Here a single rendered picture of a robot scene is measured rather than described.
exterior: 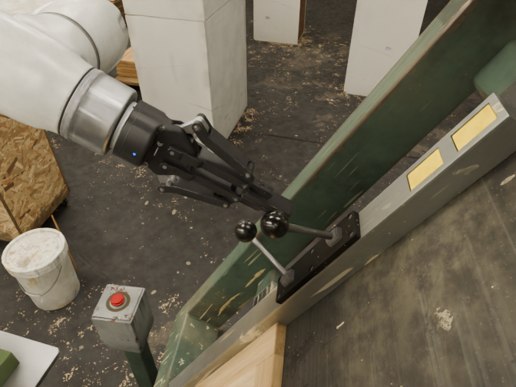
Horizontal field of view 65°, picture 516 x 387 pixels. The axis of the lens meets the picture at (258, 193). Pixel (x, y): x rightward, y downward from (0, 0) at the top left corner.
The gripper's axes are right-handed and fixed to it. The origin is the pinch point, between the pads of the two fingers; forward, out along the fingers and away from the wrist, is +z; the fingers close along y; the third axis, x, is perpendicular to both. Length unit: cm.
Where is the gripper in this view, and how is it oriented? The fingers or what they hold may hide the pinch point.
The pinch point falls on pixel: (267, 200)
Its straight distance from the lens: 54.1
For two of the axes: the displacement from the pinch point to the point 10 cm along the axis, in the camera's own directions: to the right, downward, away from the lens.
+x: -1.3, 6.5, -7.5
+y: -5.0, 6.1, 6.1
